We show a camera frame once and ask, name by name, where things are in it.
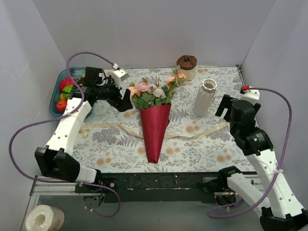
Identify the pink rose stem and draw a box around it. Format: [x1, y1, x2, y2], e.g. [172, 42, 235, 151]
[128, 82, 150, 109]
[141, 77, 170, 106]

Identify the white ribbed ceramic vase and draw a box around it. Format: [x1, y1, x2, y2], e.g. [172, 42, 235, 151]
[192, 78, 217, 117]

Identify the peach rose stem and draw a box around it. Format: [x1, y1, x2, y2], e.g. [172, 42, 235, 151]
[166, 70, 187, 104]

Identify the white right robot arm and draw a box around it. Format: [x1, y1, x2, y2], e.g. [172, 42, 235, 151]
[215, 95, 308, 231]

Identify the red toy dragon fruit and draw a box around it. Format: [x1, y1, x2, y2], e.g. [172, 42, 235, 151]
[59, 77, 77, 93]

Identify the red wrapping paper sheet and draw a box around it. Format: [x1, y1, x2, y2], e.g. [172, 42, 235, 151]
[140, 104, 171, 164]

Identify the green toy watermelon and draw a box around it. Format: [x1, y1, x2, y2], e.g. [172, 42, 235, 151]
[62, 85, 73, 99]

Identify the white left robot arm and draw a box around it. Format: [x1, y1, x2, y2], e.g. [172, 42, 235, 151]
[35, 67, 133, 193]

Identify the cream printed ribbon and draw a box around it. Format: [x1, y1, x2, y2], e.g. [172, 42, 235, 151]
[77, 122, 229, 140]

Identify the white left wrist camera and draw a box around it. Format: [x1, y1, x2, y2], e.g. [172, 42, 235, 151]
[112, 69, 129, 87]

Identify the white tissue paper roll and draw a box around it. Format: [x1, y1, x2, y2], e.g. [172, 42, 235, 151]
[25, 205, 64, 231]

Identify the brown topped white jar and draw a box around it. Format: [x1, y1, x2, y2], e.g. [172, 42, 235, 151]
[176, 55, 197, 81]

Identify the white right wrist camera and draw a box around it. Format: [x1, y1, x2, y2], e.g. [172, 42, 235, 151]
[240, 85, 260, 105]

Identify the red toy apple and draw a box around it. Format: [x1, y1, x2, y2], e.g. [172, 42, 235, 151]
[56, 100, 67, 114]

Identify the teal plastic fruit tray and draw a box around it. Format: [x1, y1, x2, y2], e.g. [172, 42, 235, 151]
[49, 67, 85, 117]

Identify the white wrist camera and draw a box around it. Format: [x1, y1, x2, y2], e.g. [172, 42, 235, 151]
[112, 69, 129, 87]
[240, 85, 260, 105]

